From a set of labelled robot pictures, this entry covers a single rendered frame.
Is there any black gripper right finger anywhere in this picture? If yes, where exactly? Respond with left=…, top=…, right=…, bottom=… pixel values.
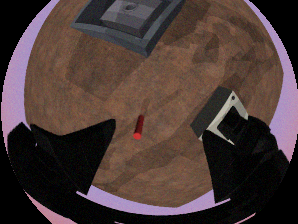
left=201, top=129, right=275, bottom=204

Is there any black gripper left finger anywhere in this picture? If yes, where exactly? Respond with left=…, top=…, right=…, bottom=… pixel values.
left=31, top=119, right=116, bottom=196

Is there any dark red peg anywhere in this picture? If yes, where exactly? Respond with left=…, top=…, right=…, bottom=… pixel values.
left=133, top=116, right=144, bottom=140

